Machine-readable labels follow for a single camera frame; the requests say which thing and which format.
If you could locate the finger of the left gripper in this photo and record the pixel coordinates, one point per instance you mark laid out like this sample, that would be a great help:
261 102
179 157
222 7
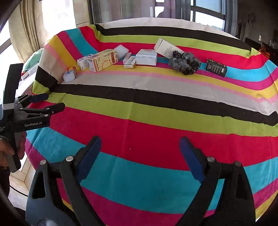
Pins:
47 111
26 100

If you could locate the black small box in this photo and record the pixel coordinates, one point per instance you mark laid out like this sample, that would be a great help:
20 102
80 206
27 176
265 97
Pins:
216 68

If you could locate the grey black hair scrunchie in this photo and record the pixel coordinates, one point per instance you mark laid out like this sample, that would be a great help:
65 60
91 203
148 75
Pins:
185 63

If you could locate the white blue barcode box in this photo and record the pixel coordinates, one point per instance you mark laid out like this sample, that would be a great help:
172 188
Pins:
83 62

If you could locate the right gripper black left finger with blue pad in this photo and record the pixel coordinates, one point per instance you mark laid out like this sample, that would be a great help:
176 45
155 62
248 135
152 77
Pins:
56 196

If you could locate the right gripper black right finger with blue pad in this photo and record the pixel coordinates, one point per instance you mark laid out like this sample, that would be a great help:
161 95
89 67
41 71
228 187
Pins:
224 196

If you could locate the white foam block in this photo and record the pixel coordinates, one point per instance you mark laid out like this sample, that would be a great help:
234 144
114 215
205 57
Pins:
121 51

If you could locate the yellow orange medicine box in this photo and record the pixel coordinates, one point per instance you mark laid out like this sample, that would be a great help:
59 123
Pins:
101 60

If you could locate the white box black text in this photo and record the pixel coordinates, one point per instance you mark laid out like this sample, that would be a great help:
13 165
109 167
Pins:
165 48

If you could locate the small yellow white box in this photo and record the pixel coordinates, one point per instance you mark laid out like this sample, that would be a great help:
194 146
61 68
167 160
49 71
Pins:
130 63

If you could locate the person's left hand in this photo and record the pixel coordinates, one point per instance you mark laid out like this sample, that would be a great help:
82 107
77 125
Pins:
6 149

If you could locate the white square box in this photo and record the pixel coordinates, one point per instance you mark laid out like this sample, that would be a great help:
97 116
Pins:
146 57

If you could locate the pink slim box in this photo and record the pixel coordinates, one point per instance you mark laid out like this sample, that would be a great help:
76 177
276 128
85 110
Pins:
127 56

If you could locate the small white orange packet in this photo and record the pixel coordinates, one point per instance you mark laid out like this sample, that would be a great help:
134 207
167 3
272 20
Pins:
69 74

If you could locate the striped colourful tablecloth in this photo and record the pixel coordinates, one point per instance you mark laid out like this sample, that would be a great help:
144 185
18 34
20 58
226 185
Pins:
140 114

